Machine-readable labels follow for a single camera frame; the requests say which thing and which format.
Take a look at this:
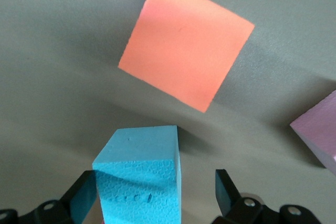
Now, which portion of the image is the orange foam cube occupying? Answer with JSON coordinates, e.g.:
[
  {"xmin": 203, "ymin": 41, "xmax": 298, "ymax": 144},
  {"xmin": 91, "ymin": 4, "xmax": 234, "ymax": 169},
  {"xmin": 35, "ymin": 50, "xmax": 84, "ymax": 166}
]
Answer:
[{"xmin": 117, "ymin": 0, "xmax": 256, "ymax": 113}]

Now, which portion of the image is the blue foam cube with scribble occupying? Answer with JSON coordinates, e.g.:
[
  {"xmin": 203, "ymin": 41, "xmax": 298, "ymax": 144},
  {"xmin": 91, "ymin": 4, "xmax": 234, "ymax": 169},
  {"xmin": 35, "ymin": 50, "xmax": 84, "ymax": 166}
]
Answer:
[{"xmin": 92, "ymin": 125, "xmax": 182, "ymax": 224}]

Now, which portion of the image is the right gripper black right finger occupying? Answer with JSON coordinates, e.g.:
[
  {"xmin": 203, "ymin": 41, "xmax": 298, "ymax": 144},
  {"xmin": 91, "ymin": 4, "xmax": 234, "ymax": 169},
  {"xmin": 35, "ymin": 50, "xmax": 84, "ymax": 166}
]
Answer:
[{"xmin": 212, "ymin": 168, "xmax": 325, "ymax": 224}]

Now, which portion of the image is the brown table cover mat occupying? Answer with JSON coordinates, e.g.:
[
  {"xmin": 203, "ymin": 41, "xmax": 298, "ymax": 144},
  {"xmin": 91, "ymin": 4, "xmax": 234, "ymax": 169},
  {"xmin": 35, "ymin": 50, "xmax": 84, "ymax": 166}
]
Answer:
[{"xmin": 0, "ymin": 0, "xmax": 336, "ymax": 224}]

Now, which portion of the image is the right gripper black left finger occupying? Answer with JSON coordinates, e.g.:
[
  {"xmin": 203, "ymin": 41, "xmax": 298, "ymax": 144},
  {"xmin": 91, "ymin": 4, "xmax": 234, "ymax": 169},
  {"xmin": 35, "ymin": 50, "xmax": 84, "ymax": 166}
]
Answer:
[{"xmin": 0, "ymin": 170, "xmax": 97, "ymax": 224}]

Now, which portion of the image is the pink foam cube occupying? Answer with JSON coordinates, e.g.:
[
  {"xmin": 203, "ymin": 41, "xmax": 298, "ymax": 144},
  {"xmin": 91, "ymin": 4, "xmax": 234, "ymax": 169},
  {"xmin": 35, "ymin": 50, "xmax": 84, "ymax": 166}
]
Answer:
[{"xmin": 289, "ymin": 89, "xmax": 336, "ymax": 177}]

